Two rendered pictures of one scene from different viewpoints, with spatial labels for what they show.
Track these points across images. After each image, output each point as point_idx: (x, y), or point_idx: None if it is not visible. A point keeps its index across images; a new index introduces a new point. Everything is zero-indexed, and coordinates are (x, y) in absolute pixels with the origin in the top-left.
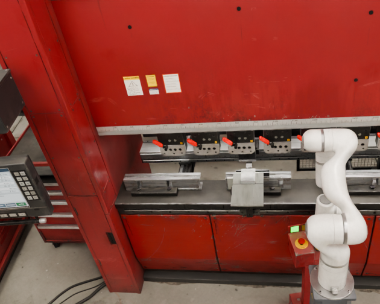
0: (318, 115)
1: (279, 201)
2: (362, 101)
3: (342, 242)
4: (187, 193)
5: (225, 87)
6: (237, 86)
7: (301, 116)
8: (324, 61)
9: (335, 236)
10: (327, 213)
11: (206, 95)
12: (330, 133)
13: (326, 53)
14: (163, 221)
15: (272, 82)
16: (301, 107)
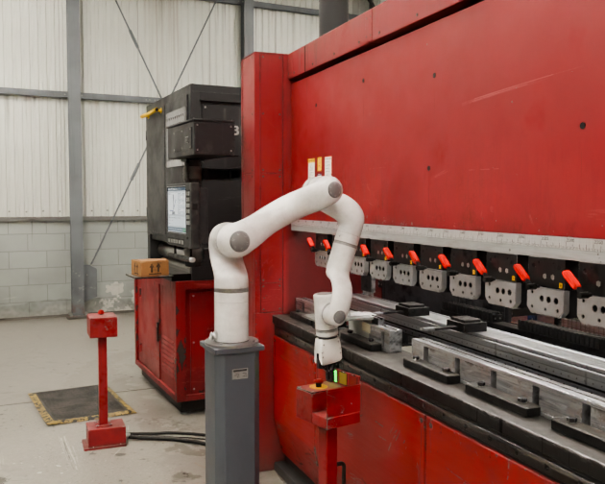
0: (404, 221)
1: (358, 351)
2: (435, 202)
3: (215, 243)
4: None
5: (352, 175)
6: (359, 173)
7: (394, 222)
8: (408, 140)
9: (214, 232)
10: (316, 311)
11: (343, 183)
12: (318, 177)
13: (408, 131)
14: (291, 355)
15: (377, 169)
16: (395, 207)
